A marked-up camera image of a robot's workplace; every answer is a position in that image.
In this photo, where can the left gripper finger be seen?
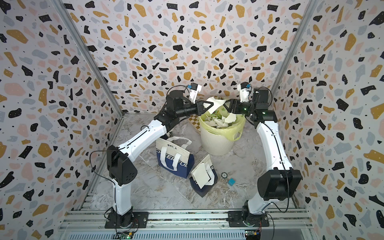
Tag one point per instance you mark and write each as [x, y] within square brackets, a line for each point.
[206, 103]
[203, 109]

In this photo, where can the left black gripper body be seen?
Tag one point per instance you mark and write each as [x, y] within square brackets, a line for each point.
[195, 109]

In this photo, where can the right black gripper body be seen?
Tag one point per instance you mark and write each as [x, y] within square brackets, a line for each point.
[243, 109]

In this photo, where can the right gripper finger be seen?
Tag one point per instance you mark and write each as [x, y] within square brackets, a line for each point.
[231, 102]
[230, 109]

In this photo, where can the white receipt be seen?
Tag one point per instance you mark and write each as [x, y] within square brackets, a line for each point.
[216, 104]
[200, 175]

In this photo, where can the torn receipt scrap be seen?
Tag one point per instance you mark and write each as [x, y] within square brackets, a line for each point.
[231, 118]

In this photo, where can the navy white tote bag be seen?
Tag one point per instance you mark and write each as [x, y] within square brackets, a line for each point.
[172, 155]

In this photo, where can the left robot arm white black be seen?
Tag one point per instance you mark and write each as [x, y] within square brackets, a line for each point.
[120, 159]

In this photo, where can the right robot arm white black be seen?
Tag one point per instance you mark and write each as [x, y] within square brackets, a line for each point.
[280, 180]

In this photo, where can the wooden checkerboard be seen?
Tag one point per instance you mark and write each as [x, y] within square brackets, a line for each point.
[194, 121]

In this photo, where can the paper scraps in bin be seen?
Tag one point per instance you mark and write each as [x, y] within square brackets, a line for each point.
[216, 120]

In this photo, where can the yellow-green bin liner bag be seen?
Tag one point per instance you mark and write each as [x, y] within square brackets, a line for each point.
[224, 112]

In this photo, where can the white plastic trash bin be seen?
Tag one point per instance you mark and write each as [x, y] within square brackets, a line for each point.
[219, 142]

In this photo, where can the near navy tote bag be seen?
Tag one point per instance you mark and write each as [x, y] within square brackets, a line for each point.
[213, 175]

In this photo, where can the small teal cube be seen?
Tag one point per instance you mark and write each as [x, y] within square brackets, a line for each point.
[231, 182]

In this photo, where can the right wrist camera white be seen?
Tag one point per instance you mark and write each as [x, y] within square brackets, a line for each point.
[244, 91]

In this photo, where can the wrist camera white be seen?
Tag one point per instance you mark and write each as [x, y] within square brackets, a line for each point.
[244, 91]
[194, 89]

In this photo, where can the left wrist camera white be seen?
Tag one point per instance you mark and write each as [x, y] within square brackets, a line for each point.
[194, 89]

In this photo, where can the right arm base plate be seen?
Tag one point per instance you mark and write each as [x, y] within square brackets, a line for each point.
[239, 219]

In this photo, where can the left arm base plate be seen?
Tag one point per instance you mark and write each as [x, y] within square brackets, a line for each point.
[128, 221]

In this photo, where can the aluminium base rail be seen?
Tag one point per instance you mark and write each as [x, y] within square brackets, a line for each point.
[189, 225]

